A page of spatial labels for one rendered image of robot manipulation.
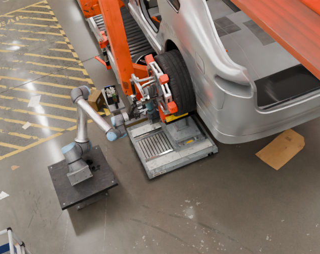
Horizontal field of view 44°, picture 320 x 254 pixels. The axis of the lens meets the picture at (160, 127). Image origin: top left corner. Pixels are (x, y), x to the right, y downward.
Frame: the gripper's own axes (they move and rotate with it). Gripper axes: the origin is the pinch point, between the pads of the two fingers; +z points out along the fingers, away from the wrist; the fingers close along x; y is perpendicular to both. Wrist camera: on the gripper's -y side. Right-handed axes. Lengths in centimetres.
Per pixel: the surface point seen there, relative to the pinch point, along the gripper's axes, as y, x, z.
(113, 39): -48, -60, -5
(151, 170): 75, 17, -13
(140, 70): 3, -62, 15
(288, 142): 82, 47, 140
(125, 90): 21, -60, -6
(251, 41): -21, -16, 126
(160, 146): 77, -11, 9
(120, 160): 83, -20, -39
